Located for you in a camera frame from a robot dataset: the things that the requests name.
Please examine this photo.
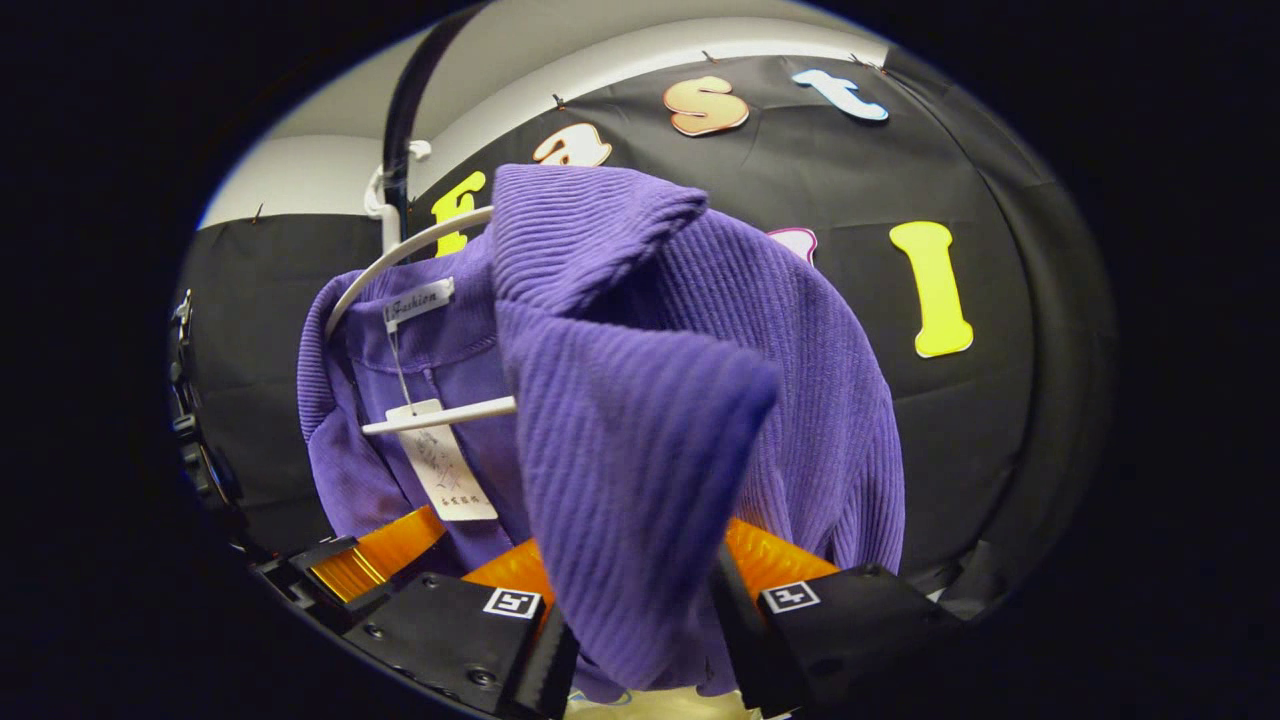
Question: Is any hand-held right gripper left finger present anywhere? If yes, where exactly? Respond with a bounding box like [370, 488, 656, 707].
[343, 538, 581, 720]

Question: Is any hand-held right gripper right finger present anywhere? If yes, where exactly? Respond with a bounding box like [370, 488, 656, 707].
[708, 517, 966, 719]

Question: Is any white plastic clothes hanger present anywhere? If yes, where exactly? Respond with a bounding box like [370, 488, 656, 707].
[323, 140, 519, 437]

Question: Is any purple ribbed jacket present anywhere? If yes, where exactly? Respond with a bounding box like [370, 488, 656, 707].
[297, 163, 906, 701]

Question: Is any black backdrop cloth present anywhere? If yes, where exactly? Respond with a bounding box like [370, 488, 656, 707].
[175, 40, 1116, 621]

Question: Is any black clothes rail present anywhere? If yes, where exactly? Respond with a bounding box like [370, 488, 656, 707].
[383, 5, 483, 241]

